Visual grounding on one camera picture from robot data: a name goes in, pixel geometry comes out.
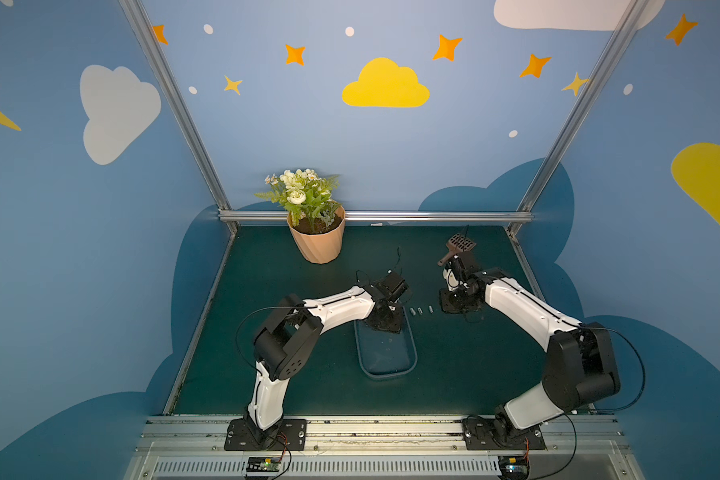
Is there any clear plastic storage box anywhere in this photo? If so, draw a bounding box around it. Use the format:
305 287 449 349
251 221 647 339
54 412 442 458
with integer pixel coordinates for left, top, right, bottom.
354 312 418 381

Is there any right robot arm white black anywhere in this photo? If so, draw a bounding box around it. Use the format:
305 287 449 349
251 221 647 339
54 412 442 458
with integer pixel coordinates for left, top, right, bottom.
440 268 621 450

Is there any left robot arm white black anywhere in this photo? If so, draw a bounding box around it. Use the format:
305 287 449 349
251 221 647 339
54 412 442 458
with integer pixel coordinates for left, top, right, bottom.
244 274 408 450

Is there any small brown slotted scoop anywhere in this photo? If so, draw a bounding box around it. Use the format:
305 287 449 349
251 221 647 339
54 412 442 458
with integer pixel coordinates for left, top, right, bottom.
438 233 477 267

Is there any green table mat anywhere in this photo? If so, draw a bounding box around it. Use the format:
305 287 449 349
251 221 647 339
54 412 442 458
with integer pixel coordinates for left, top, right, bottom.
175 226 544 417

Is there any terracotta flower pot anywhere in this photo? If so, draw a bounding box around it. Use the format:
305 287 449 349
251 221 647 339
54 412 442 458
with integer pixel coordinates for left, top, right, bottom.
286 207 346 264

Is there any white flowers green plant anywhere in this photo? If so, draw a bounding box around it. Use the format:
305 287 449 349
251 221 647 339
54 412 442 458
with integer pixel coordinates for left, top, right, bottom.
255 168 341 235

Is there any right controller board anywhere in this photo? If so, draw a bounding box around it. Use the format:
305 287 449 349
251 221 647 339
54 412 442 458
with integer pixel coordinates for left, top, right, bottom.
498 456 530 480

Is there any controller board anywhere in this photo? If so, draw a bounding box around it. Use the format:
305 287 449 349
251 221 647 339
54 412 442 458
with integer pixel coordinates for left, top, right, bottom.
245 457 281 477
498 456 530 480

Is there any aluminium back crossbar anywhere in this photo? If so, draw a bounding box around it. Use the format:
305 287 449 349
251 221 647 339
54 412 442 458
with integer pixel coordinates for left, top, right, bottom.
218 210 533 224

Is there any left controller board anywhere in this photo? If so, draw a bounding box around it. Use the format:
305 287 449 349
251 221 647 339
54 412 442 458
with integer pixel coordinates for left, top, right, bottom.
245 457 281 477

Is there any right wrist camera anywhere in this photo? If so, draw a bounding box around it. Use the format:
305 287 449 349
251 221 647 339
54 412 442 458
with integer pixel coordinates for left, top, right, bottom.
443 263 466 292

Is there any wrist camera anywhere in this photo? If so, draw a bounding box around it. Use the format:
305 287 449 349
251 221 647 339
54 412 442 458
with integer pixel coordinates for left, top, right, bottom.
443 263 466 292
377 270 408 302

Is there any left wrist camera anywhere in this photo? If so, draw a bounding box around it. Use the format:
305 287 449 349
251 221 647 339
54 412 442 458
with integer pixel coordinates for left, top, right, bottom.
377 270 408 302

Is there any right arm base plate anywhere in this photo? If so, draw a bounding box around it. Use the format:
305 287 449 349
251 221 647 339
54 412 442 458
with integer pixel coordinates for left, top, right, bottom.
461 415 546 451

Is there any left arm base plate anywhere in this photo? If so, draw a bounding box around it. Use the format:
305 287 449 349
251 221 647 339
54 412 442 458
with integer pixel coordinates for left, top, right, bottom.
224 416 308 451

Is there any aluminium front rail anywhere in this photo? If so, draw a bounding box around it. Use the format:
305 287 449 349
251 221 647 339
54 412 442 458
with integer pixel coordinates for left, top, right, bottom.
124 415 644 479

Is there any right aluminium frame post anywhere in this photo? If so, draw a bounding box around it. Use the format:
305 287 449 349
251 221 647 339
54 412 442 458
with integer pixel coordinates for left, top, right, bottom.
516 0 650 216

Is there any aluminium frame post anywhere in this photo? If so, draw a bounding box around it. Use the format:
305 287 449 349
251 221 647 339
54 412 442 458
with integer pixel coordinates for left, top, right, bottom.
119 0 239 236
516 0 650 216

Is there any left aluminium frame post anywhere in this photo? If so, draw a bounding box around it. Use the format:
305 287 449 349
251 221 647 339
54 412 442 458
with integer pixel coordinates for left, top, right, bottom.
119 0 239 236

